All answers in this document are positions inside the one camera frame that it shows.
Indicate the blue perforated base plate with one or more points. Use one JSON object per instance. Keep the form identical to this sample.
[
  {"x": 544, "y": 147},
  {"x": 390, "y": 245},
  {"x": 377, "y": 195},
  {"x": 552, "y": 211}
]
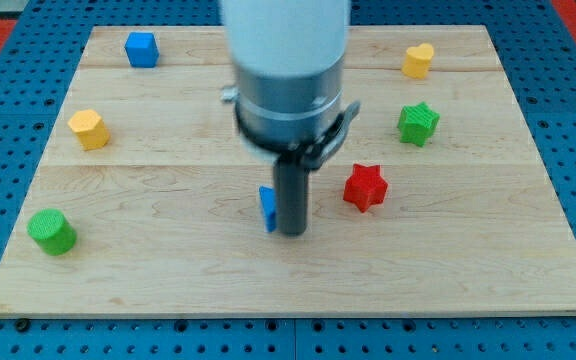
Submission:
[{"x": 37, "y": 63}]

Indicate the blue cube block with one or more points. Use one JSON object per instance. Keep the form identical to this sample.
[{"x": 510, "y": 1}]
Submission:
[{"x": 141, "y": 49}]

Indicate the yellow heart block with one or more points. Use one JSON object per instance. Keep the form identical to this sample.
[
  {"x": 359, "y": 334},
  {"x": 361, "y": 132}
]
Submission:
[{"x": 418, "y": 60}]

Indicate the yellow hexagon block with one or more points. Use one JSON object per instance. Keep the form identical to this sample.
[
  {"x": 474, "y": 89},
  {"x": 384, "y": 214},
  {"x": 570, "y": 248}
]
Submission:
[{"x": 89, "y": 128}]

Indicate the red star block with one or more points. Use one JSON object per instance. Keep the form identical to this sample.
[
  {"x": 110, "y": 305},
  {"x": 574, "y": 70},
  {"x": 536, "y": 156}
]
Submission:
[{"x": 365, "y": 187}]

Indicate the wooden board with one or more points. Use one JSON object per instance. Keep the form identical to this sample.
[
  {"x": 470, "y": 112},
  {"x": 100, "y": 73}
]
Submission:
[{"x": 168, "y": 219}]

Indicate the green cylinder block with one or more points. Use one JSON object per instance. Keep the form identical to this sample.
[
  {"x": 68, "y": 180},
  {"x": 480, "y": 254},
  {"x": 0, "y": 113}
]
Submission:
[{"x": 51, "y": 231}]

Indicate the blue triangle block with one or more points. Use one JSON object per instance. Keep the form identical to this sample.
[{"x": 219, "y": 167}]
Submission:
[{"x": 268, "y": 208}]

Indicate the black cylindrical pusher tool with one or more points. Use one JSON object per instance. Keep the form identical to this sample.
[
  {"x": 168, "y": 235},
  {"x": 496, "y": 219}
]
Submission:
[{"x": 291, "y": 185}]

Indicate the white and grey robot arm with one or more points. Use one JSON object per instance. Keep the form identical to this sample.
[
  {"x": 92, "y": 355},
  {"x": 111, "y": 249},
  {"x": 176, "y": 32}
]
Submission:
[{"x": 287, "y": 57}]

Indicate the green star block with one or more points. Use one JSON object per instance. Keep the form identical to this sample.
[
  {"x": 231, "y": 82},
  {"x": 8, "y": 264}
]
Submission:
[{"x": 417, "y": 123}]

